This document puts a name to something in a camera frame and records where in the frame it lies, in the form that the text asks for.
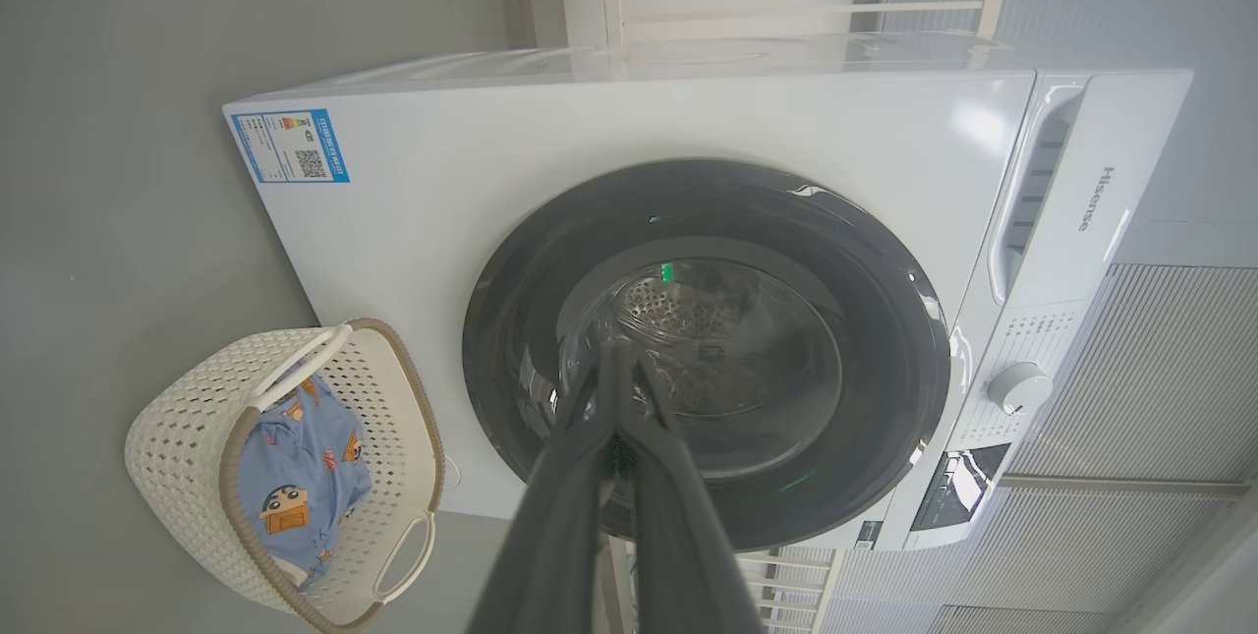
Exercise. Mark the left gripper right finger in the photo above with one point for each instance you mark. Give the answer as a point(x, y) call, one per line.
point(673, 536)

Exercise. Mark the white slatted rack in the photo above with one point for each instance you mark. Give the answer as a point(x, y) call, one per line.
point(786, 595)

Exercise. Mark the white detergent drawer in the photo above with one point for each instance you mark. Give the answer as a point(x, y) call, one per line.
point(1111, 221)

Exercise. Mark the blue cartoon print garment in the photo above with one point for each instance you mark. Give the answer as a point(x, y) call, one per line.
point(305, 477)

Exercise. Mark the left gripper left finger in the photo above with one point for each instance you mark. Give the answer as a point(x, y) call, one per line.
point(570, 496)

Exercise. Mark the stainless steel washing machine drum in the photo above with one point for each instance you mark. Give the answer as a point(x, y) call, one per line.
point(727, 319)

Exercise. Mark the white front-load washing machine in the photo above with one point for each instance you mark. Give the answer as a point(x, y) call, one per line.
point(442, 201)

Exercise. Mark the cream woven plastic laundry basket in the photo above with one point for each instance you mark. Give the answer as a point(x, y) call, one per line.
point(177, 418)

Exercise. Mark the blue energy label sticker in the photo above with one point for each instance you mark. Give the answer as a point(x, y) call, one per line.
point(290, 147)

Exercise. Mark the white round control knob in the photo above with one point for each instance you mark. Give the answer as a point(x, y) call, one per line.
point(1019, 388)

